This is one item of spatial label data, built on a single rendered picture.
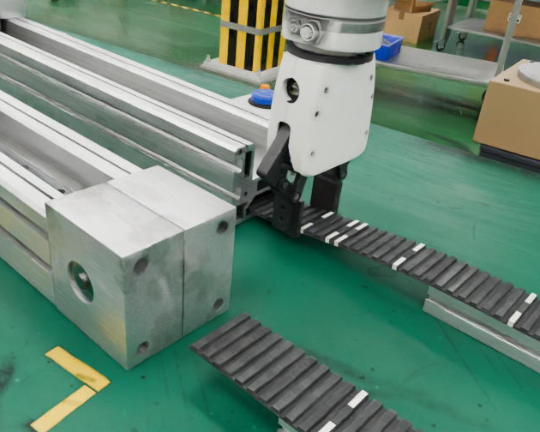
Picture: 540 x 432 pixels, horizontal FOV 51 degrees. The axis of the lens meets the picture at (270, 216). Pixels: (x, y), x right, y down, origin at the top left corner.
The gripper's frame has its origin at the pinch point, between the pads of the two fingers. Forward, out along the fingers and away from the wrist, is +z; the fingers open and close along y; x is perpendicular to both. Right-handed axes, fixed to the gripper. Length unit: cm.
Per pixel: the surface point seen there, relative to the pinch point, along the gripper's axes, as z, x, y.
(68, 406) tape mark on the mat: 3.1, -3.6, -28.4
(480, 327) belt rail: 1.9, -19.4, -1.8
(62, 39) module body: -5.4, 47.9, 2.8
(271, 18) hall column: 44, 216, 245
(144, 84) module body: -4.1, 28.4, 2.2
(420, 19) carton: 59, 214, 445
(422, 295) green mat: 3.1, -13.5, 0.0
